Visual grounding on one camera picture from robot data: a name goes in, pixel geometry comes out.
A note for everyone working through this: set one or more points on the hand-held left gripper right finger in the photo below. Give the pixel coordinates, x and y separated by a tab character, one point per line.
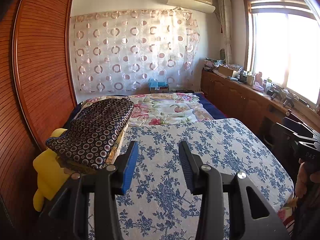
187	165

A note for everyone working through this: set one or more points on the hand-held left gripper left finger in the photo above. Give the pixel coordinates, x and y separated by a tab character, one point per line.
128	170

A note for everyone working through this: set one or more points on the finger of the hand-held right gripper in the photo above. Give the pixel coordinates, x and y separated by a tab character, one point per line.
300	127
290	132

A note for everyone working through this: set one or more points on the navy circle-print satin shirt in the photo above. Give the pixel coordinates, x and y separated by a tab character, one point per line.
95	132

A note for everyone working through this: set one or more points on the person's right forearm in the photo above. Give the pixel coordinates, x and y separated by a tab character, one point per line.
307	217

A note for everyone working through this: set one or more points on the person's right hand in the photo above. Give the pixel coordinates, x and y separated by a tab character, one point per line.
303	180

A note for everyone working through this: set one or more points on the gold patterned pillow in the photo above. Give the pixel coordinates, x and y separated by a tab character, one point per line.
113	150

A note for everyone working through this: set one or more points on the blue and white floral quilt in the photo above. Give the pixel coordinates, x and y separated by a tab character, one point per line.
212	150

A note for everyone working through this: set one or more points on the pink bag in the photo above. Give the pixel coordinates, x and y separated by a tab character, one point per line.
258	81

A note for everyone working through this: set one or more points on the pink floral bed sheet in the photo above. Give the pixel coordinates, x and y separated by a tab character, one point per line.
170	107

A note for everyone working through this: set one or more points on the navy blue blanket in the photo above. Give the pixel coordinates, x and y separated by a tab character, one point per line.
212	110

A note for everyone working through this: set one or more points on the long wooden cabinet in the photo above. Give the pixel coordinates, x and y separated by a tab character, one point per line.
232	92

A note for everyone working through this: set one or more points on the small cardboard box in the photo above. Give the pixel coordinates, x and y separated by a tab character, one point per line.
160	90

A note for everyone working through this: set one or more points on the wooden-framed window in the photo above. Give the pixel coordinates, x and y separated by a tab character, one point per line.
275	50

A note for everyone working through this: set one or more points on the teal plastic bag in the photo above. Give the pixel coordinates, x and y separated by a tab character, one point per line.
157	83

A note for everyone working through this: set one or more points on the open cardboard box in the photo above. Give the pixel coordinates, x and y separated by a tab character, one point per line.
226	72

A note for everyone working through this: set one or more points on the pile of papers and packets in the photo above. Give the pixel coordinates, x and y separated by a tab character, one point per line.
212	64

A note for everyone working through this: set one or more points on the small round fan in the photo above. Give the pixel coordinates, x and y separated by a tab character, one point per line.
222	53

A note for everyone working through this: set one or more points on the sheer circle-pattern curtain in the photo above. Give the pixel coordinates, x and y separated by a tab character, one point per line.
130	55

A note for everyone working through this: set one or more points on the white tied window curtain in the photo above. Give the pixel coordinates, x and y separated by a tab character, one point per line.
226	25

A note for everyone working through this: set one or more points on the white air conditioner deflector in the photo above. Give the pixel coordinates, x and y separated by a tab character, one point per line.
191	5

